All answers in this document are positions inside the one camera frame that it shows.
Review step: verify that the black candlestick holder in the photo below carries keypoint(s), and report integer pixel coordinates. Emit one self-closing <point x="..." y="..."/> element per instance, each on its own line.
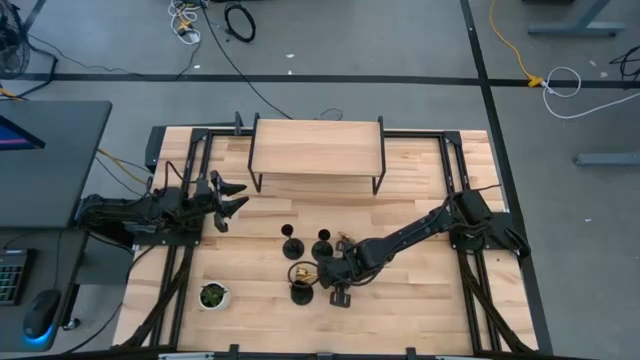
<point x="293" y="249"/>
<point x="322" y="250"/>
<point x="301" y="295"/>

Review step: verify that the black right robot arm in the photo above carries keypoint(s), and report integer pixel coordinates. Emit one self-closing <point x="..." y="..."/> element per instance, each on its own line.
<point x="415" y="227"/>

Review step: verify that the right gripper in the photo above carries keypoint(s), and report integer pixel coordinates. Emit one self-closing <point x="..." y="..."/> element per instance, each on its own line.
<point x="357" y="262"/>

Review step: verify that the wooden shelf riser black legs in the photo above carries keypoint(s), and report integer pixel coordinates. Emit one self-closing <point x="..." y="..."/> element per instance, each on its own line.
<point x="315" y="147"/>

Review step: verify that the black keyboard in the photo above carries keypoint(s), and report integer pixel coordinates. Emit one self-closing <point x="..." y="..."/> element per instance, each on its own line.
<point x="12" y="277"/>

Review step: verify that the grey desk foot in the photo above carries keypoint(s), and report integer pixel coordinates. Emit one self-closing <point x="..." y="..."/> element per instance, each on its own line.
<point x="575" y="29"/>
<point x="607" y="159"/>

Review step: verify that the white pot with succulent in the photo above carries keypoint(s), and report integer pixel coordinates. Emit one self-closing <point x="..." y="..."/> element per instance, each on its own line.
<point x="214" y="295"/>

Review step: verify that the computer monitor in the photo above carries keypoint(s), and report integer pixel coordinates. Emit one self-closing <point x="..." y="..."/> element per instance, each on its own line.
<point x="17" y="137"/>

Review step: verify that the dark grey office desk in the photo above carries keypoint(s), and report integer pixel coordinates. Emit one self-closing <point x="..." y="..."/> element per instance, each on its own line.
<point x="55" y="170"/>

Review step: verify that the black computer mouse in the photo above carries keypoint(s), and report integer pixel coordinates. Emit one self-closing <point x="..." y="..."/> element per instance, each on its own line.
<point x="41" y="315"/>

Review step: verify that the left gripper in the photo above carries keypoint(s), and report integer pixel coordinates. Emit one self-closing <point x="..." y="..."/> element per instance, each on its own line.
<point x="205" y="197"/>

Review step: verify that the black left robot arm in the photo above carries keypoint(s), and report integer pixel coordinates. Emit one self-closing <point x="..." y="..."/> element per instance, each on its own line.
<point x="125" y="210"/>

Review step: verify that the black floor fan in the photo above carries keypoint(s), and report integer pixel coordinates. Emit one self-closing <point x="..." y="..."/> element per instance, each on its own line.
<point x="11" y="45"/>

